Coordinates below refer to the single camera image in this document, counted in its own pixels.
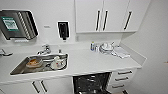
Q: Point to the built-in dishwasher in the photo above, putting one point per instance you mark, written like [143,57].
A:
[91,76]

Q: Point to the bottle with blue label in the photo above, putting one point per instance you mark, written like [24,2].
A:
[92,46]

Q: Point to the small pale bottle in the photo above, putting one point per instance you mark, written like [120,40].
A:
[97,48]

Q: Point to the stack of white dishes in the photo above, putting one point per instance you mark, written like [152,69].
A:
[106,48]

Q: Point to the small chrome sink knob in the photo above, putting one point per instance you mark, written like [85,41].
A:
[60,51]

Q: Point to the black soap dispenser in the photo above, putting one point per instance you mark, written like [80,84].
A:
[63,30]

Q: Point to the white mug with red print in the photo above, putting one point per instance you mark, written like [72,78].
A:
[59,62]

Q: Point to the white plate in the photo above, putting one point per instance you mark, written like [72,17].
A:
[52,66]

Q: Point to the white dish cloth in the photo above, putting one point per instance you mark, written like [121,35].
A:
[121,52]

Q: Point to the white drawer front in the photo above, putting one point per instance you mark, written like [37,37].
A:
[112,73]
[111,82]
[110,89]

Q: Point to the chrome sink faucet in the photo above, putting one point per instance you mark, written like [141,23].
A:
[44,50]

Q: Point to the white base cabinet door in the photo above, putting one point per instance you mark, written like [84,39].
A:
[60,86]
[16,89]

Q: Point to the bowl with orange food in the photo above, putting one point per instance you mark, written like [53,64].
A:
[34,63]

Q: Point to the steel kitchen sink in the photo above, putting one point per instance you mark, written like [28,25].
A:
[20,68]

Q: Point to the steel paper towel dispenser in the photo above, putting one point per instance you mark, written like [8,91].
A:
[16,25]

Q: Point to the small wall label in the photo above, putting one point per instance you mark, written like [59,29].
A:
[47,26]

